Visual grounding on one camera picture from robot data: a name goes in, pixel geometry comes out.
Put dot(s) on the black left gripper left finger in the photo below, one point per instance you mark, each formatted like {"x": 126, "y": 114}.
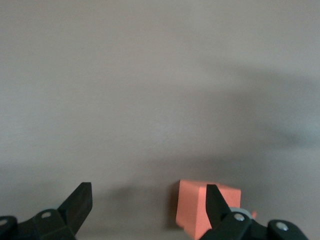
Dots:
{"x": 76, "y": 206}

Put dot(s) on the brown table cover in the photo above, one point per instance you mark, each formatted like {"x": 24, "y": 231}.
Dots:
{"x": 150, "y": 75}

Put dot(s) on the orange foam block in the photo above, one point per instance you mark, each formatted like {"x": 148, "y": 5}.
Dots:
{"x": 190, "y": 205}

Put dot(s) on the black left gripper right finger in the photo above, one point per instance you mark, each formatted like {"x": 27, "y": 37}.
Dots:
{"x": 217, "y": 208}

